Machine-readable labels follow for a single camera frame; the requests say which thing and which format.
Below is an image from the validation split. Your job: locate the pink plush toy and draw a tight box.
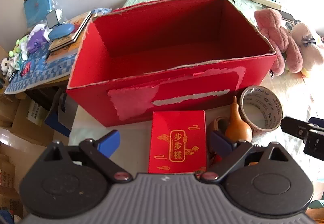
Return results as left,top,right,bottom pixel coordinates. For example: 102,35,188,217
254,8,303,76

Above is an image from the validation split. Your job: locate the white dog toy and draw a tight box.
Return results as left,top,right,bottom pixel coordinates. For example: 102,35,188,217
0,58,17,75

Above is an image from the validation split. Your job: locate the brown cardboard box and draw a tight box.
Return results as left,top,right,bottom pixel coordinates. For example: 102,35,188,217
0,135,46,214
0,92,55,147

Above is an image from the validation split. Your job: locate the blue glasses case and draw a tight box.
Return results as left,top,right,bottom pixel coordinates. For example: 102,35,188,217
48,23,75,39

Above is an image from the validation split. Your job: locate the blue checkered cloth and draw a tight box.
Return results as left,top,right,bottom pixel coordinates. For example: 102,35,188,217
4,39,79,95

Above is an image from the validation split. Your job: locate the black smartphone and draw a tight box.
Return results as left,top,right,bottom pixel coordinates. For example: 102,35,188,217
262,5,295,22

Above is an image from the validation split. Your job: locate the printed packing tape roll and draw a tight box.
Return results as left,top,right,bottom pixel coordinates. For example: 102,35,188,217
240,86,283,136

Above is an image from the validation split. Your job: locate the cream plush toy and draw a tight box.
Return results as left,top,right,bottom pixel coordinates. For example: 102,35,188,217
286,23,324,77

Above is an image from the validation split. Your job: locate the blue plastic-wrapped folder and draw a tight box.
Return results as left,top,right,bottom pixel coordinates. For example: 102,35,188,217
23,0,55,28

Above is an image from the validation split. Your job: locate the blue grey storage bin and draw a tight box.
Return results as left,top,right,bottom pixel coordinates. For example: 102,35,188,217
46,87,74,138

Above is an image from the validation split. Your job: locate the brown dried gourd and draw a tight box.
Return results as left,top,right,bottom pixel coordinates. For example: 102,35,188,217
225,96,253,143

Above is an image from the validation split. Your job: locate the small red gift box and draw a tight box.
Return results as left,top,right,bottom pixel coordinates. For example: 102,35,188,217
148,110,207,174

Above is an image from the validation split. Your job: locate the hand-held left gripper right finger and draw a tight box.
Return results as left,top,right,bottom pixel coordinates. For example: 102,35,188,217
201,131,290,184

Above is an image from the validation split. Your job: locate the large red cardboard box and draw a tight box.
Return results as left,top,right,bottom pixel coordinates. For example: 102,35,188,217
66,0,277,128

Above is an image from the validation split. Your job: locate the small black framed mirror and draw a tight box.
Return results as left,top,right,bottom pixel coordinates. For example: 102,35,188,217
46,10,59,29

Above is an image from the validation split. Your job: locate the small red clip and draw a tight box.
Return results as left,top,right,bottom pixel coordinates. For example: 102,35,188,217
20,62,31,76

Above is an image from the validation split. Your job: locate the orange book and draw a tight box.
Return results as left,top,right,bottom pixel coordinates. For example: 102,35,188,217
46,36,84,63

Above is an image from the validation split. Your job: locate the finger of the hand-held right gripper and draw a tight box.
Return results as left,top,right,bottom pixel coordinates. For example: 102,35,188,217
280,116,324,157
309,117,324,127

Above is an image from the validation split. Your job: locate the purple toy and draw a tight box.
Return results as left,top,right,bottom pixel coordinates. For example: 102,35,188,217
27,31,50,53

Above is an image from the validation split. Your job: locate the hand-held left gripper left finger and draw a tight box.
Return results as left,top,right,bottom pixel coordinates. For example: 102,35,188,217
43,130,133,184

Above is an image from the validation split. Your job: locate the book with flame cover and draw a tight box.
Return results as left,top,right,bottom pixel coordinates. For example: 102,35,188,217
54,11,92,44

